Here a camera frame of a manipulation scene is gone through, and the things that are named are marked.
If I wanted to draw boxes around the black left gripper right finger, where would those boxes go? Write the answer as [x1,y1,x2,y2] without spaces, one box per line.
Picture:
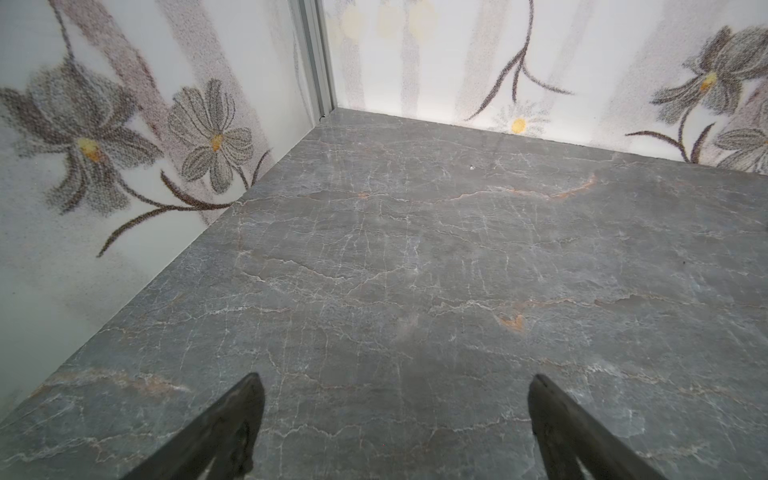
[527,374,663,479]

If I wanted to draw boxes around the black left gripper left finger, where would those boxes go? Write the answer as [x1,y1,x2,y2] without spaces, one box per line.
[125,372,266,479]

